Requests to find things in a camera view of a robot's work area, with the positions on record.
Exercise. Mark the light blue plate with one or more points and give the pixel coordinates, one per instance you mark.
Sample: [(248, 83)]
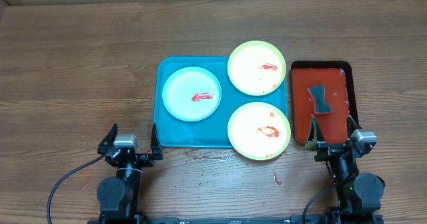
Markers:
[(191, 94)]

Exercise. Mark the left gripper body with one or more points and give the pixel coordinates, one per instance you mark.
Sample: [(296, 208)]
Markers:
[(144, 160)]

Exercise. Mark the black tray with red liquid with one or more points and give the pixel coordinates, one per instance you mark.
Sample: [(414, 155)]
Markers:
[(337, 78)]

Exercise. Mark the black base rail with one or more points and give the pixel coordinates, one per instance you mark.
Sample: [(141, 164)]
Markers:
[(293, 219)]

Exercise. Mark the yellow-green plate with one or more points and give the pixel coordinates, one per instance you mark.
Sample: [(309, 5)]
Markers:
[(256, 68), (259, 131)]

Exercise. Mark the green and orange sponge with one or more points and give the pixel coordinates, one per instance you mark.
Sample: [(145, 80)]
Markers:
[(318, 98)]

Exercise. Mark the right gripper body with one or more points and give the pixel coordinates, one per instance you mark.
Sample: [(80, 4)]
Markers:
[(331, 152)]

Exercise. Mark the teal plastic tray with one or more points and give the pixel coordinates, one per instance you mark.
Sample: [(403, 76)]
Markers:
[(211, 132)]

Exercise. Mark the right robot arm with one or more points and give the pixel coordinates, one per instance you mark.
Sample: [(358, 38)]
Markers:
[(359, 194)]

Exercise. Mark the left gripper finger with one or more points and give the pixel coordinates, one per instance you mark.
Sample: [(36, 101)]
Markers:
[(108, 140), (156, 148)]

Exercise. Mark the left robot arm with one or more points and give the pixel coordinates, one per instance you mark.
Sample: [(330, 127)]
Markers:
[(118, 195)]

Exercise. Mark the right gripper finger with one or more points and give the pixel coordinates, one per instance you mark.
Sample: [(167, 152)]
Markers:
[(352, 125), (315, 139)]

